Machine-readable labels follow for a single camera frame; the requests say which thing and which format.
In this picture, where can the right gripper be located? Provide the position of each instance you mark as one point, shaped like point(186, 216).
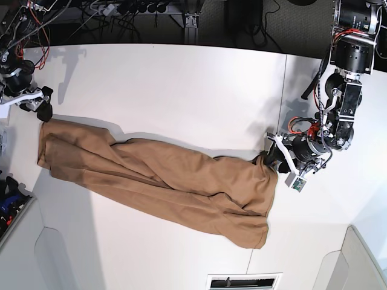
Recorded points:
point(18, 88)

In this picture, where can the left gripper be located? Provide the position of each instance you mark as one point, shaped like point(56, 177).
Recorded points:
point(298, 152)

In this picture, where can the brown t-shirt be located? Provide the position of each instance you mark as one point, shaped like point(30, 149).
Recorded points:
point(220, 195)

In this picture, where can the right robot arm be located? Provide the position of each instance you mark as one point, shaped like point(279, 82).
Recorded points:
point(22, 25)

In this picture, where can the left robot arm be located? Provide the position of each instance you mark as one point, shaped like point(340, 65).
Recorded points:
point(337, 91)

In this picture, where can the clear plastic box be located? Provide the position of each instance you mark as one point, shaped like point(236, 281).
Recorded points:
point(3, 138)

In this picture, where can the bin of tools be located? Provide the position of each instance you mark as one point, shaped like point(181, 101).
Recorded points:
point(12, 202)

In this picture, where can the white power strip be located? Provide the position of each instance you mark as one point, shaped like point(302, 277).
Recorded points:
point(103, 9)

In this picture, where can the grey right chair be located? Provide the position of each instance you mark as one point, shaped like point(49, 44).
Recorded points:
point(352, 267)

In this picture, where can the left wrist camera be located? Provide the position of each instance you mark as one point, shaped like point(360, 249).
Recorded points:
point(295, 181)

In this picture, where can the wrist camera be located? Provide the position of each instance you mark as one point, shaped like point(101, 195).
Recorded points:
point(295, 181)
point(4, 110)

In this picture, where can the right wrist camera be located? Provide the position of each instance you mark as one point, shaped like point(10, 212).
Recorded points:
point(4, 110)

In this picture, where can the aluminium frame post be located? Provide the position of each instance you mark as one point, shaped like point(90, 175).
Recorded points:
point(190, 28)

